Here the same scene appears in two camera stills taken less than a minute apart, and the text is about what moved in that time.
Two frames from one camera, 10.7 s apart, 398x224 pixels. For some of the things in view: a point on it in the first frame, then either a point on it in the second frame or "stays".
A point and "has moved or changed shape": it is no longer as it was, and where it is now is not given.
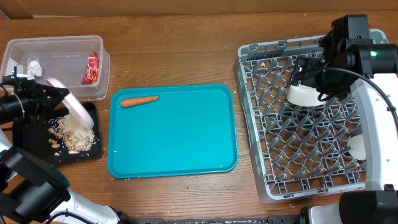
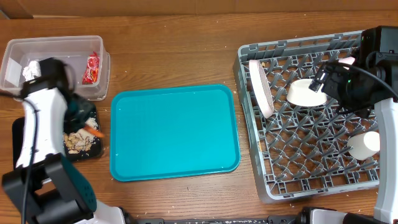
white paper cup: x=358 y=150 stays
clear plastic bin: x=79 y=61 stays
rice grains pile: x=83 y=135 → x=92 y=122
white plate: x=73 y=104 has moved or changed shape
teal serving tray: x=191 y=129 stays
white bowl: x=303 y=96 stays
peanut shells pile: x=73 y=144 stays
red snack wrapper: x=92 y=73 stays
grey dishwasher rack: x=295 y=150 stays
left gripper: x=36 y=92 → x=84 y=106
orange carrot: x=132 y=101 → x=94 y=132
